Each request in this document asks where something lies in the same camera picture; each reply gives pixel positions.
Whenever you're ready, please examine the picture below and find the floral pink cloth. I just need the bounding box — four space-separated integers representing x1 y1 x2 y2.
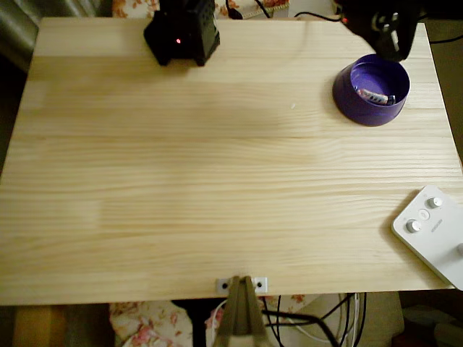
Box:
109 294 308 347

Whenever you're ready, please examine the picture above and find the wooden table leg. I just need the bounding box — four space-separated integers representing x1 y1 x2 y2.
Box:
12 305 68 347

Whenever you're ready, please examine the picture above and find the grey curtain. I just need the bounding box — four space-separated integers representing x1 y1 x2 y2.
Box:
0 0 111 72

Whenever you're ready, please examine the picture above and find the candy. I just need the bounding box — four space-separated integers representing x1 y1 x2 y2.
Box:
356 87 397 106

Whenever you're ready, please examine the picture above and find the white metal bracket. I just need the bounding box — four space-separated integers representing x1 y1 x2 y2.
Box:
215 276 268 293

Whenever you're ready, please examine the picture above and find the black stand pole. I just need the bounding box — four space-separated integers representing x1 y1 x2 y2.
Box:
170 298 228 347

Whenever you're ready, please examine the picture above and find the black cable with plug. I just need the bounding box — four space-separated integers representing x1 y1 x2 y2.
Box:
224 0 244 21

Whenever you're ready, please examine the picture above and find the black power cable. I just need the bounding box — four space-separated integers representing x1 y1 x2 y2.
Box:
294 11 344 23

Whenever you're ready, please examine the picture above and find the white device with knobs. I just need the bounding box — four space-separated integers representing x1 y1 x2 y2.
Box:
390 184 463 291

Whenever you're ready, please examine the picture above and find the floral cloth with trim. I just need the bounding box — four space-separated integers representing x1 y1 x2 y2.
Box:
111 0 291 21

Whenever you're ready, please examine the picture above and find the thick black cable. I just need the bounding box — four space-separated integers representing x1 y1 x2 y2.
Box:
260 309 341 347

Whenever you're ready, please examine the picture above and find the purple plastic bowl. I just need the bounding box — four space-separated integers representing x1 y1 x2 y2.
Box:
332 53 412 127

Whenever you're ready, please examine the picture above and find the thin black cable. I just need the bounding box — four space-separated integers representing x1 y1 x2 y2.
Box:
429 34 463 46

